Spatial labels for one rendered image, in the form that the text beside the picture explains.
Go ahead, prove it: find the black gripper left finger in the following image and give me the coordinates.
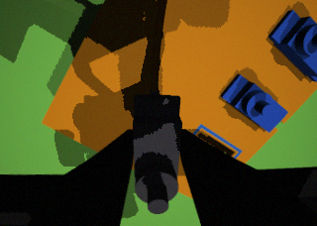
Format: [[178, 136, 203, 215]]
[[0, 130, 134, 226]]

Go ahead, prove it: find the orange rectangular deck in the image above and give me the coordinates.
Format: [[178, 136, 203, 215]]
[[42, 0, 317, 164]]

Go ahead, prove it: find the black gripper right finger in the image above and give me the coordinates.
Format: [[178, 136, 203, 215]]
[[180, 129, 317, 226]]

